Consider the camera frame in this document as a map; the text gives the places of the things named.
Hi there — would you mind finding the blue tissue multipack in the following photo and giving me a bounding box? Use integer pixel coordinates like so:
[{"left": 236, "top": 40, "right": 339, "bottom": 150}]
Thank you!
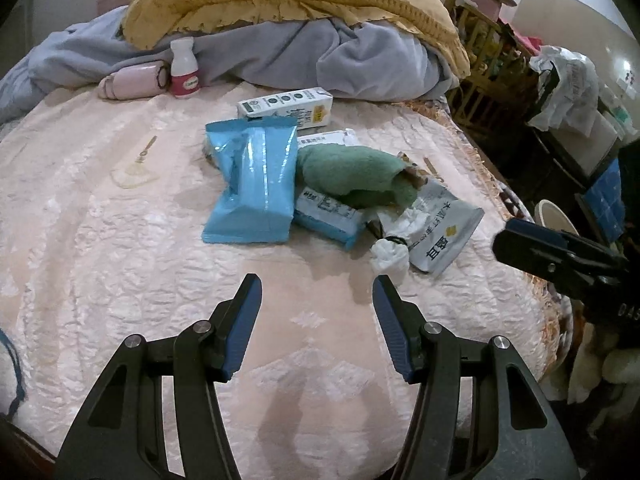
[{"left": 582, "top": 157, "right": 626, "bottom": 246}]

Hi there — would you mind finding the white long carton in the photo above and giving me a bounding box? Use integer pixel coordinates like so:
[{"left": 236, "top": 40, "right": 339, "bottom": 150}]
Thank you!
[{"left": 295, "top": 129, "right": 358, "bottom": 151}]

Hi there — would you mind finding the white foam box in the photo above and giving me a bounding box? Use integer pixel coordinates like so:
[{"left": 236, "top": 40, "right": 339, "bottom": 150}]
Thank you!
[{"left": 570, "top": 110, "right": 621, "bottom": 171}]

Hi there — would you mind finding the green fluffy towel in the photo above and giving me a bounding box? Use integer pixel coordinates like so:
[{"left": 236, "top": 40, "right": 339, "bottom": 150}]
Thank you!
[{"left": 295, "top": 145, "right": 421, "bottom": 211}]

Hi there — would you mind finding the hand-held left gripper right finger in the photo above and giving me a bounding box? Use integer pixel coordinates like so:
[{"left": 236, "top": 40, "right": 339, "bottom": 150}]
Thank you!
[{"left": 372, "top": 274, "right": 583, "bottom": 480}]

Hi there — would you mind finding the grey blue blanket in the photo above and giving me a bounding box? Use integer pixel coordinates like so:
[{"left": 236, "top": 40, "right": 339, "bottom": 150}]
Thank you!
[{"left": 0, "top": 7, "right": 461, "bottom": 126}]

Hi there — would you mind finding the light blue small box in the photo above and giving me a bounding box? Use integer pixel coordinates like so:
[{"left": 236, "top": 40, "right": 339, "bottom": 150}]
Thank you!
[{"left": 292, "top": 185, "right": 368, "bottom": 251}]

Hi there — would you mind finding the white tissue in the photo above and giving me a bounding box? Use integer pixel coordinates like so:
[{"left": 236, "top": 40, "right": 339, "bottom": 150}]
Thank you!
[{"left": 367, "top": 207, "right": 431, "bottom": 276}]

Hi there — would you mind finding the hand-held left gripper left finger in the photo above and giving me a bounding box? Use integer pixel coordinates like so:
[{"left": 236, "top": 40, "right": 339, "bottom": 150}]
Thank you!
[{"left": 52, "top": 273, "right": 263, "bottom": 480}]

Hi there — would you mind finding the pink textured bedspread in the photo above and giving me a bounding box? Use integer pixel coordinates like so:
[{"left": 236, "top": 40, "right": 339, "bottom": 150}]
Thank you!
[{"left": 0, "top": 80, "right": 556, "bottom": 461}]

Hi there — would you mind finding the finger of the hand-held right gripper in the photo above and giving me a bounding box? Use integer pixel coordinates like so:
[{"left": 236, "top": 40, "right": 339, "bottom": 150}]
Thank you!
[
  {"left": 504, "top": 217, "right": 629, "bottom": 262},
  {"left": 492, "top": 230, "right": 632, "bottom": 302}
]

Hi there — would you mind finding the cream round bin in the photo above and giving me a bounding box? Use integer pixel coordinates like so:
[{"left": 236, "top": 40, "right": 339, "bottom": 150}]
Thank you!
[{"left": 534, "top": 199, "right": 581, "bottom": 236}]

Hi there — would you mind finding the large light blue packet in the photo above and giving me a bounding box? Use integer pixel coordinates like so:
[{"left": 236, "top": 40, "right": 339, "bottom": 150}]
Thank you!
[{"left": 201, "top": 116, "right": 299, "bottom": 244}]

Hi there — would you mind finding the wooden crib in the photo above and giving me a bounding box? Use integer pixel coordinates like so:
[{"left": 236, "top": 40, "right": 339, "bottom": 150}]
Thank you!
[{"left": 440, "top": 0, "right": 541, "bottom": 131}]

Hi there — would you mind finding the cream fluffy cloth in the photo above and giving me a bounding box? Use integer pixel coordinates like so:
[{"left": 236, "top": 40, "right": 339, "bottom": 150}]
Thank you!
[{"left": 565, "top": 320, "right": 640, "bottom": 436}]

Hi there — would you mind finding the white printed pouch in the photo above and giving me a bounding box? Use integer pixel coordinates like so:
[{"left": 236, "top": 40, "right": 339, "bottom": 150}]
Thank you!
[{"left": 395, "top": 180, "right": 486, "bottom": 277}]

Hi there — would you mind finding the pink pouch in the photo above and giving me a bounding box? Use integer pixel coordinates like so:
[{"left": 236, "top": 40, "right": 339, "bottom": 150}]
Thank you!
[{"left": 96, "top": 60, "right": 169, "bottom": 101}]

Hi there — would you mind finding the white bottle pink label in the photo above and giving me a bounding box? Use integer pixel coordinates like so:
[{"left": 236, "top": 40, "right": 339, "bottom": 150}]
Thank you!
[{"left": 169, "top": 36, "right": 202, "bottom": 99}]

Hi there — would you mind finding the white plastic bag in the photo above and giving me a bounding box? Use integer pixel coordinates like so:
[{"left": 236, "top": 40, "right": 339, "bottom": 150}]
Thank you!
[{"left": 527, "top": 45, "right": 601, "bottom": 136}]

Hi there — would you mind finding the white green milk carton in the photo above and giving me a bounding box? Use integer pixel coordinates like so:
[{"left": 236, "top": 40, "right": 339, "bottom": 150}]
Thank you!
[{"left": 236, "top": 87, "right": 334, "bottom": 128}]

